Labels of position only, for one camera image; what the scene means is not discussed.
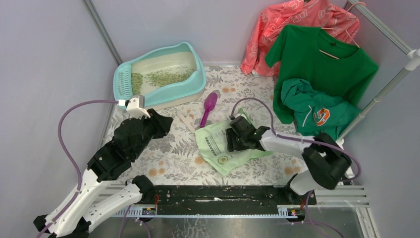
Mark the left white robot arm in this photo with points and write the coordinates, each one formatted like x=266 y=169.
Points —
x=79 y=214

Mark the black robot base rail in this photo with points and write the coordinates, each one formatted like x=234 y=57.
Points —
x=223 y=200

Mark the metal clothes rack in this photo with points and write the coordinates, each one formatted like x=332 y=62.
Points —
x=386 y=141

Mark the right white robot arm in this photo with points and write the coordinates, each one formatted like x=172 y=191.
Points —
x=325 y=160

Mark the pink patterned garment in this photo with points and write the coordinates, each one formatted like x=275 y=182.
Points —
x=339 y=23

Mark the green jersey with orange logo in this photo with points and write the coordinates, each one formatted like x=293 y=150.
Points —
x=314 y=112

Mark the teal cat litter box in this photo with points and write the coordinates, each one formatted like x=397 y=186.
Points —
x=182 y=55

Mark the floral patterned mat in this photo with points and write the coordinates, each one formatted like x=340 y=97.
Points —
x=175 y=159

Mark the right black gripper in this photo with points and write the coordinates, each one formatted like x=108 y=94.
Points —
x=231 y=135

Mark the green t-shirt on hanger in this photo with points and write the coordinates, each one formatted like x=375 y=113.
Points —
x=331 y=66

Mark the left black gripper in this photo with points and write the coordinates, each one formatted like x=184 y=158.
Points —
x=164 y=124

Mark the green litter pile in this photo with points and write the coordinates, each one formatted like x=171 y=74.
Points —
x=158 y=79

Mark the purple litter scoop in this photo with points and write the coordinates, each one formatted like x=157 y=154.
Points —
x=209 y=105

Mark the green cat litter bag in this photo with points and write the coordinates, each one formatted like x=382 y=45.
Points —
x=213 y=148

